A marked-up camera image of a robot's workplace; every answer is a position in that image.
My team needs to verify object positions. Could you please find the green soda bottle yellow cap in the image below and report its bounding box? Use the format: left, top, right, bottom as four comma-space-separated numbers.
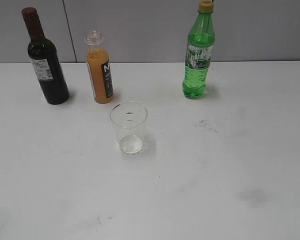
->
182, 0, 216, 99

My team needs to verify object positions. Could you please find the NFC orange juice bottle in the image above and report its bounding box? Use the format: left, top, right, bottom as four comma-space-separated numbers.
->
84, 30, 114, 104

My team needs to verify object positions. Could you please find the transparent plastic cup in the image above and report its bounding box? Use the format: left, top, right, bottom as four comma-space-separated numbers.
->
109, 101, 148, 155

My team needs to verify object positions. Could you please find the dark red wine bottle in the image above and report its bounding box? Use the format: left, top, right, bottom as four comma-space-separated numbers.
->
21, 7, 70, 105

